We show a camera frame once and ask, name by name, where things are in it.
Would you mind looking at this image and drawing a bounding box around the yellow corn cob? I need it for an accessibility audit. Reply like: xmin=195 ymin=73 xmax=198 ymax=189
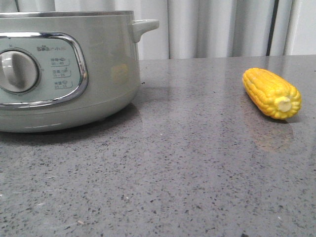
xmin=242 ymin=68 xmax=302 ymax=120

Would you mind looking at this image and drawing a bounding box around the green electric cooking pot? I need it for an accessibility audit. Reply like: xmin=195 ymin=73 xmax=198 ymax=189
xmin=0 ymin=11 xmax=159 ymax=133

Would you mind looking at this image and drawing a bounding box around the grey pot control knob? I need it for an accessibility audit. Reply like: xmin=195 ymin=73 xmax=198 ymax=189
xmin=0 ymin=50 xmax=39 ymax=93

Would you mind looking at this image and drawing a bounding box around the white pleated curtain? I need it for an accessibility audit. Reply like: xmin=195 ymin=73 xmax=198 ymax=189
xmin=0 ymin=0 xmax=316 ymax=59

